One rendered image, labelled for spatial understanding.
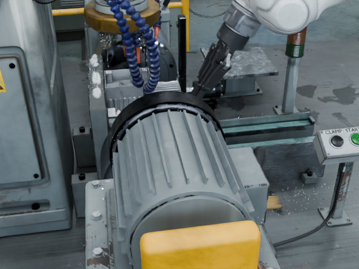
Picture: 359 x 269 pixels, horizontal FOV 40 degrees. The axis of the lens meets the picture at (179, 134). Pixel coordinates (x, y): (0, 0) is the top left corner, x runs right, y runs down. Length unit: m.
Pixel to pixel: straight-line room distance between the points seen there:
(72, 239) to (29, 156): 0.26
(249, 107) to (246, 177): 1.19
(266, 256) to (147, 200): 0.26
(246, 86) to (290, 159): 0.55
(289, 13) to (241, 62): 0.94
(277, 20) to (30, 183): 0.70
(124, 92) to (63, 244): 0.42
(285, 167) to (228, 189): 0.87
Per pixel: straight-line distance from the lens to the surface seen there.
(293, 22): 0.98
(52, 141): 1.17
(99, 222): 0.83
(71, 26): 4.51
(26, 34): 1.05
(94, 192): 0.89
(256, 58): 1.94
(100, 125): 1.18
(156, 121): 0.70
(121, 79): 1.34
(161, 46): 1.49
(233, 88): 1.91
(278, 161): 1.44
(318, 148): 1.23
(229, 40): 1.19
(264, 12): 1.00
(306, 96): 1.95
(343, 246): 1.33
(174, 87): 1.31
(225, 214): 0.60
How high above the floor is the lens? 1.72
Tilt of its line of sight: 34 degrees down
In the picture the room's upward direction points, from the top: 1 degrees counter-clockwise
